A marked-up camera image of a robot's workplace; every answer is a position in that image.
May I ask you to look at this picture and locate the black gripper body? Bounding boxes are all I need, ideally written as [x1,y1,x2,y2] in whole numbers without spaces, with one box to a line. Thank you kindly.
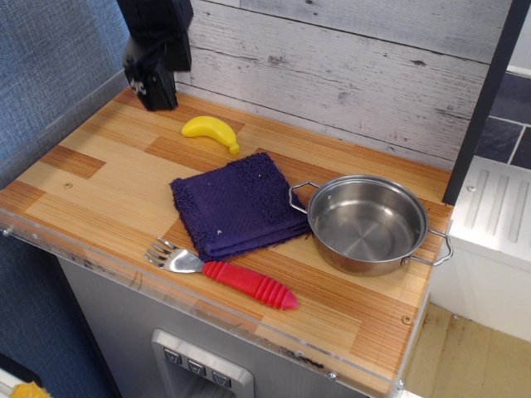
[118,0,193,111]

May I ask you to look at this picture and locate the red handled metal fork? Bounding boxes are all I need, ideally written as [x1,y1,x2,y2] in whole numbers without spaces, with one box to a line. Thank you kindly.
[145,237,299,310]

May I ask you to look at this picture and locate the purple folded cloth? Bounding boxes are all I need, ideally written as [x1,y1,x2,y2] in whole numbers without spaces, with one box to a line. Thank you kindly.
[170,153,309,261]

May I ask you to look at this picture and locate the yellow toy banana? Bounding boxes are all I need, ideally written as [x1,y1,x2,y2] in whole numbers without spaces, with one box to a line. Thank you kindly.
[181,116,240,155]

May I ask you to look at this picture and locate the stainless steel pot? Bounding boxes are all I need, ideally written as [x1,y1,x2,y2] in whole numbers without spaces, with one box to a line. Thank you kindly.
[288,174,454,276]

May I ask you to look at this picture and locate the grey toy cabinet front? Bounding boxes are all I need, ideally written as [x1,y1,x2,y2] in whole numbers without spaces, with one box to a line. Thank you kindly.
[59,260,360,397]

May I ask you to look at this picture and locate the silver dispenser panel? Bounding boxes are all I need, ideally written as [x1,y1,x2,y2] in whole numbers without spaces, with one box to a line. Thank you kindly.
[152,329,255,397]

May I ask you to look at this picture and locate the yellow object bottom left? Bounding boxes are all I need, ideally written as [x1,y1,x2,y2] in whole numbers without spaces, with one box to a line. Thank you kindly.
[9,382,51,398]

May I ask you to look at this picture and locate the white toy sink unit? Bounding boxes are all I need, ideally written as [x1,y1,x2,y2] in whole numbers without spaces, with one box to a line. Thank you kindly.
[430,157,530,341]

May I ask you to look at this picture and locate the black post right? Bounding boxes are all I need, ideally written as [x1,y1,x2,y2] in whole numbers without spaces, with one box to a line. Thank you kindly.
[442,0,530,206]

